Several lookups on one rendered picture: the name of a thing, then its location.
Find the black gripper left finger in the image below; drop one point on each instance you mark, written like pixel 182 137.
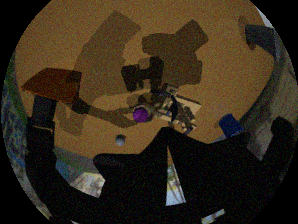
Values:
pixel 149 165

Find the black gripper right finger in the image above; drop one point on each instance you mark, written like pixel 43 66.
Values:
pixel 192 158

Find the purple ball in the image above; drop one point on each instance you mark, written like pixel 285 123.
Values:
pixel 140 115

